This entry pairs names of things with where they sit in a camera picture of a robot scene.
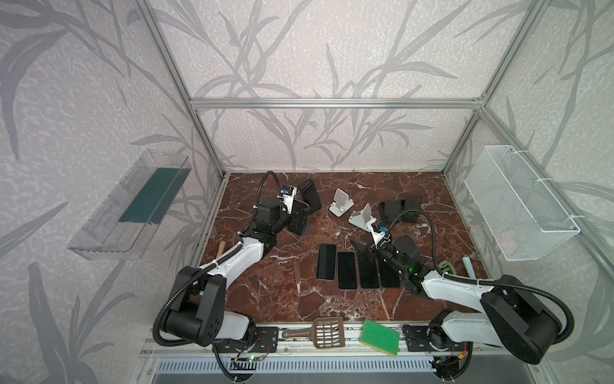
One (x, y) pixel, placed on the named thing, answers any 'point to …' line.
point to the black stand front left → (411, 202)
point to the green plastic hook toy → (447, 267)
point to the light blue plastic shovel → (468, 266)
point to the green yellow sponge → (380, 337)
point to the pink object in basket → (508, 242)
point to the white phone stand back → (342, 203)
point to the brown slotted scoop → (326, 332)
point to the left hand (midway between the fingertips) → (299, 205)
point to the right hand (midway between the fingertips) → (361, 230)
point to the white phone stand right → (363, 219)
